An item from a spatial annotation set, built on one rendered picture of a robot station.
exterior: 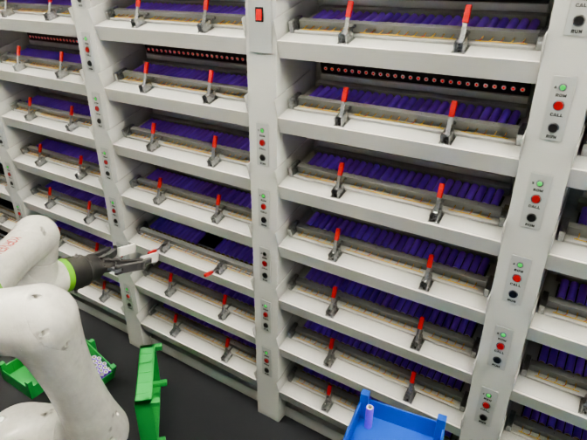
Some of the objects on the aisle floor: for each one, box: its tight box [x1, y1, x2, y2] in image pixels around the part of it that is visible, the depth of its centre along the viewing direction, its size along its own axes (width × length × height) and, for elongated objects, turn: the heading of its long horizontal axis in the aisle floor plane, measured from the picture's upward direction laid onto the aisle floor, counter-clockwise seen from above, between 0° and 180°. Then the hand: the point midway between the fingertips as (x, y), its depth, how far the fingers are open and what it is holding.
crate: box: [86, 340, 116, 384], centre depth 194 cm, size 30×20×8 cm
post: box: [245, 0, 318, 423], centre depth 152 cm, size 20×9×176 cm, turn 146°
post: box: [459, 0, 587, 440], centre depth 118 cm, size 20×9×176 cm, turn 146°
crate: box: [135, 343, 167, 440], centre depth 179 cm, size 8×30×20 cm, turn 11°
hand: (141, 253), depth 156 cm, fingers open, 9 cm apart
